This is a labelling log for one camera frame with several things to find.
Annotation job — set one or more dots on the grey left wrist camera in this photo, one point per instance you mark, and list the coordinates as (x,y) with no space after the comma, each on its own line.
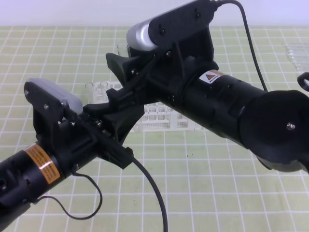
(70,100)

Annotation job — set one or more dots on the clear glass test tube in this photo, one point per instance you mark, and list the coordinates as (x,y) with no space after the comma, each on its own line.
(122,50)

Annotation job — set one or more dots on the green grid tablecloth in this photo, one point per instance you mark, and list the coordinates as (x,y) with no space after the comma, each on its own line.
(209,184)

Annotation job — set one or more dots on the clear test tube far-left slot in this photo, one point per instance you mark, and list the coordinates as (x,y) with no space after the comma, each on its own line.
(90,92)

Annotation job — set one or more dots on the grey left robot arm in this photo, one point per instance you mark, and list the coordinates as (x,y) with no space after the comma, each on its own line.
(24,177)

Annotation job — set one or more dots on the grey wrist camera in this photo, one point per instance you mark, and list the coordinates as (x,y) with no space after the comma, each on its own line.
(138,37)
(70,100)

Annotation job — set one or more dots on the white plastic test tube rack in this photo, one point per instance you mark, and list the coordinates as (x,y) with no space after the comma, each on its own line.
(157,117)

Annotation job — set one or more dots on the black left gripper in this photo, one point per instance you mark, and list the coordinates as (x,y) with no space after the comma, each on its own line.
(73,140)

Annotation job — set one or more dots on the spare glass test tubes pile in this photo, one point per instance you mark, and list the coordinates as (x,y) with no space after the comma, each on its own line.
(298,55)

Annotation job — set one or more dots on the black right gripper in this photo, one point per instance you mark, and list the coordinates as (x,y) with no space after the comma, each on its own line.
(172,73)

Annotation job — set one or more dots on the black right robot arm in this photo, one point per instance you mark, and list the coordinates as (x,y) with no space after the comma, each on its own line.
(273,125)

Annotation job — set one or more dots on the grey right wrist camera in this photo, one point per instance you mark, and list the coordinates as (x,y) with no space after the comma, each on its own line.
(138,37)

